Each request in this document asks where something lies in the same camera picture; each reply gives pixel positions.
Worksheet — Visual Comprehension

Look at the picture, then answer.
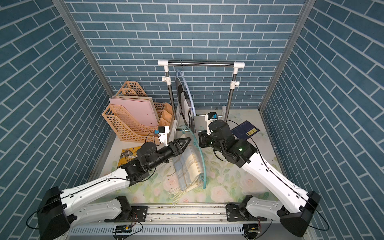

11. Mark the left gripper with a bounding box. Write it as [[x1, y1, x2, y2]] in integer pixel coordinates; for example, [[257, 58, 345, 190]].
[[146, 137, 190, 171]]

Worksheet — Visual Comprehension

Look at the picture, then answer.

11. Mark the green clothes hanger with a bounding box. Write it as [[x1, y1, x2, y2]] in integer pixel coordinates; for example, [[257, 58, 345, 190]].
[[181, 125, 208, 190]]

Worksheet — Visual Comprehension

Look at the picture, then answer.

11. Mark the pale plaid scarf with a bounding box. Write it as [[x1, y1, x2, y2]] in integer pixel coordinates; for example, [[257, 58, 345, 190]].
[[173, 144, 204, 192]]

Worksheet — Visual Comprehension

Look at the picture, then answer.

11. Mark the black white checkered scarf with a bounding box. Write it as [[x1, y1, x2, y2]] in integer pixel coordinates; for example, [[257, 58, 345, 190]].
[[176, 76, 196, 134]]

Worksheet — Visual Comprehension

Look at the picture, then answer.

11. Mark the light blue clothes hanger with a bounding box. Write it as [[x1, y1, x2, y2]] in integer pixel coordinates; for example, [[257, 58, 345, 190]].
[[176, 69, 197, 118]]

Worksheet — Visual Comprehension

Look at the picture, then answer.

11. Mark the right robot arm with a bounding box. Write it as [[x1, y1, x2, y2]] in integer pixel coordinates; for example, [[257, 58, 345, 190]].
[[199, 120, 321, 238]]

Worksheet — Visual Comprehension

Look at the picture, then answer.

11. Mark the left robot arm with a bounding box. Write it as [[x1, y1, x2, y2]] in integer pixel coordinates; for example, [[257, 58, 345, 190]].
[[37, 137, 191, 240]]

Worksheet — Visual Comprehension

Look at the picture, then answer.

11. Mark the white steel clothes rack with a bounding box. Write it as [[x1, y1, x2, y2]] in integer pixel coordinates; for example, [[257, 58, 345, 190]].
[[158, 60, 245, 124]]

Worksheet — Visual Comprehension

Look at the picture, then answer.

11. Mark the dark blue book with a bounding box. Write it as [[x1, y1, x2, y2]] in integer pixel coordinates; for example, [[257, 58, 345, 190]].
[[232, 121, 260, 140]]

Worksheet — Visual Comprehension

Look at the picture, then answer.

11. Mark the pink file folder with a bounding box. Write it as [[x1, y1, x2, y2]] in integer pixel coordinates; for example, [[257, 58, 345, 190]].
[[110, 96, 159, 127]]

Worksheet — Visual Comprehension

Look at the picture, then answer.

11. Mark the orange comic book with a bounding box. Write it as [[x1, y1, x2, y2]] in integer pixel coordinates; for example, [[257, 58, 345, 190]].
[[117, 147, 141, 168]]

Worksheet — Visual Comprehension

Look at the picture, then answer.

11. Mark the orange plastic file organizer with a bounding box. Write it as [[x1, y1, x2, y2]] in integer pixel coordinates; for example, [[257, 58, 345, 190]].
[[102, 81, 174, 144]]

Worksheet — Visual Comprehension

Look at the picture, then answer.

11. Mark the beige file folder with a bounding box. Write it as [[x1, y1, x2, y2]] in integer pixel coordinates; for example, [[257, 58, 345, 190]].
[[112, 96, 153, 103]]

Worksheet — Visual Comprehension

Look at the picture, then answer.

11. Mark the small green circuit board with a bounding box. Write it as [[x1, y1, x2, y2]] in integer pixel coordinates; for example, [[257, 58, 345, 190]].
[[113, 226, 133, 235]]

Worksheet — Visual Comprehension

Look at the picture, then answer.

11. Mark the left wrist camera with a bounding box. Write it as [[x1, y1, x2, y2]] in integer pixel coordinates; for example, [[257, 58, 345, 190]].
[[154, 126, 170, 146]]

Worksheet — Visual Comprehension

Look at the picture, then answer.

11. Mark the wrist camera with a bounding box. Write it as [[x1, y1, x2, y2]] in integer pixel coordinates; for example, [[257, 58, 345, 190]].
[[154, 126, 170, 146], [205, 112, 218, 135]]

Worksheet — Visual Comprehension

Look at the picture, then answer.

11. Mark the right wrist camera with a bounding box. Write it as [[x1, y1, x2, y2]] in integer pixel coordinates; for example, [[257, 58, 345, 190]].
[[205, 112, 218, 135]]

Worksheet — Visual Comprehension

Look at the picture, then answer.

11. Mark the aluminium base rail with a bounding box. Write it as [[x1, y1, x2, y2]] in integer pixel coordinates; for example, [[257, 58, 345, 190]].
[[61, 203, 310, 226]]

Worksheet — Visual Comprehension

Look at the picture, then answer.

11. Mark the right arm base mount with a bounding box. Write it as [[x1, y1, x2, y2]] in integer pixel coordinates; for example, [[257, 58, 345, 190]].
[[226, 195, 267, 222]]

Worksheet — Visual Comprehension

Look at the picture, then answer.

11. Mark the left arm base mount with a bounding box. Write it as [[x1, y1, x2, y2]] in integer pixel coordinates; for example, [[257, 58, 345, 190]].
[[105, 196, 149, 223]]

